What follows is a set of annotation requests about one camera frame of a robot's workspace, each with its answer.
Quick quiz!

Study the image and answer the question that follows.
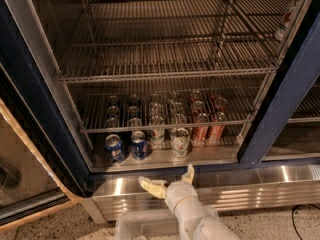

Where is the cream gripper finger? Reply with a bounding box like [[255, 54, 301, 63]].
[[138, 176, 167, 199], [181, 164, 195, 184]]

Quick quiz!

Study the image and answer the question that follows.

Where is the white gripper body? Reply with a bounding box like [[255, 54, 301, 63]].
[[165, 181, 198, 212]]

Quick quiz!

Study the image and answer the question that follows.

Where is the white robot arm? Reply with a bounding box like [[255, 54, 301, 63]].
[[138, 164, 241, 240]]

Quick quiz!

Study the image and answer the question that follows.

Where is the steel fridge base grille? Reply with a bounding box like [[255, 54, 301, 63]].
[[84, 164, 320, 224]]

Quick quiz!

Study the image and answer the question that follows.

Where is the red cola can left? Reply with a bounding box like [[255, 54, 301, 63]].
[[192, 113, 209, 144]]

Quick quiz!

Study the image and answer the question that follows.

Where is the red cola can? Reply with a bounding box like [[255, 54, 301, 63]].
[[208, 112, 226, 141], [192, 113, 209, 144]]

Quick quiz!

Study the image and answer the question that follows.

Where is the blue pepsi can right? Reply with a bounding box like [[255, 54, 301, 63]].
[[131, 131, 148, 160]]

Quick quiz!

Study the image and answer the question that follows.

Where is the blue pepsi can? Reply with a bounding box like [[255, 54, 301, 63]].
[[131, 131, 148, 160], [105, 134, 125, 163]]

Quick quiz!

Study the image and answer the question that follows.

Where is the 7up can behind picked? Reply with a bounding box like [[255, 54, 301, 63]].
[[169, 113, 187, 135]]

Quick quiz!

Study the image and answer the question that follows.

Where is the blue pepsi can left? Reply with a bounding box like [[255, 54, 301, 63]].
[[105, 134, 125, 163]]

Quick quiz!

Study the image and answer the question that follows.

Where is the red cola can right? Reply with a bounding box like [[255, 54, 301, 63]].
[[208, 112, 226, 141]]

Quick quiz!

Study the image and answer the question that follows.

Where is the glass fridge door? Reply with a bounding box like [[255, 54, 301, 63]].
[[0, 68, 82, 232]]

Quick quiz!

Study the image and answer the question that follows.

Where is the bottle on upper shelf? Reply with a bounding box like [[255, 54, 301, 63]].
[[275, 0, 300, 41]]

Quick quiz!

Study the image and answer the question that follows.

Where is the clear plastic bin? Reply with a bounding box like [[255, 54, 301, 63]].
[[115, 209, 181, 240]]

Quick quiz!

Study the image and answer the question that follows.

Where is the middle wire shelf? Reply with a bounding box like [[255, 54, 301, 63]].
[[81, 74, 264, 134]]

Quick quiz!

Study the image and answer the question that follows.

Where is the wire shelf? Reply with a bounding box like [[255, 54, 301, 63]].
[[81, 74, 264, 134], [59, 0, 289, 83]]

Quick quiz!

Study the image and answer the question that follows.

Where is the black cable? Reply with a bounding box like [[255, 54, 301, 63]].
[[291, 203, 320, 240]]

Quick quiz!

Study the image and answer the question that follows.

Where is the upper wire shelf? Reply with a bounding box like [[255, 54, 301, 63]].
[[59, 0, 289, 83]]

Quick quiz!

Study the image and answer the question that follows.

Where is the blue fridge centre post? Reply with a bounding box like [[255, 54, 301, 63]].
[[240, 14, 320, 167]]

